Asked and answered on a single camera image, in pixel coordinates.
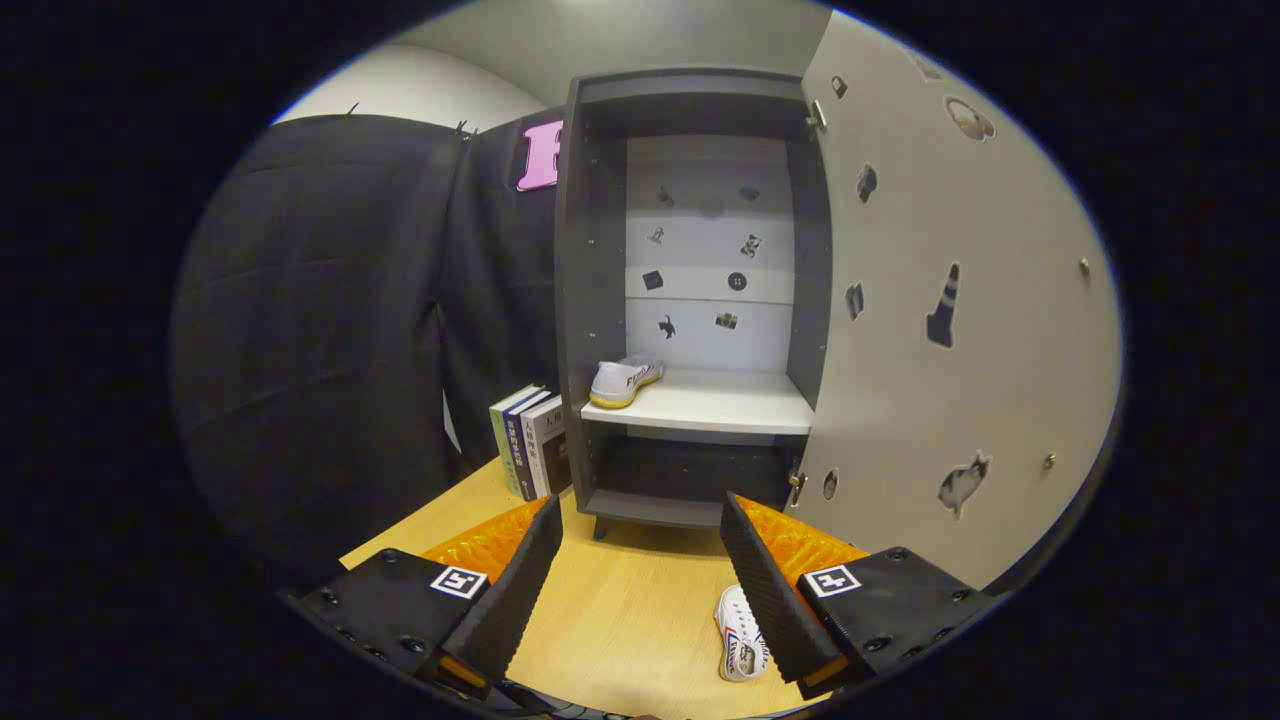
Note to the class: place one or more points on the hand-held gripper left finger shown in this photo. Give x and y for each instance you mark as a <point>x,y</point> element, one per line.
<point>515,590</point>

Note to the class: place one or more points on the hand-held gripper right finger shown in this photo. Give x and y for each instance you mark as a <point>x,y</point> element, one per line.
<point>765,600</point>

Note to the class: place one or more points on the white shoe with striped side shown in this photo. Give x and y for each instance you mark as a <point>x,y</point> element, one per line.
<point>620,380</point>
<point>738,640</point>

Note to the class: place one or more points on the beige shoe cabinet door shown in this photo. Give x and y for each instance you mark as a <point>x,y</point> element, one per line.
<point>1000,350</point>

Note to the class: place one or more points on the dark blue book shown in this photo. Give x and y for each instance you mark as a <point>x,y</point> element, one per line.
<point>520,450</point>

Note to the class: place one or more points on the grey book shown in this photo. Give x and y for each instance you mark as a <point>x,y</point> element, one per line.
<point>548,450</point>

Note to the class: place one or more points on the green and white book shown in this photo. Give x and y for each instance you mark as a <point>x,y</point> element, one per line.
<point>503,440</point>

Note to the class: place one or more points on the black backdrop cloth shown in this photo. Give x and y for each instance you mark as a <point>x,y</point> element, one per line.
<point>300,350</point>

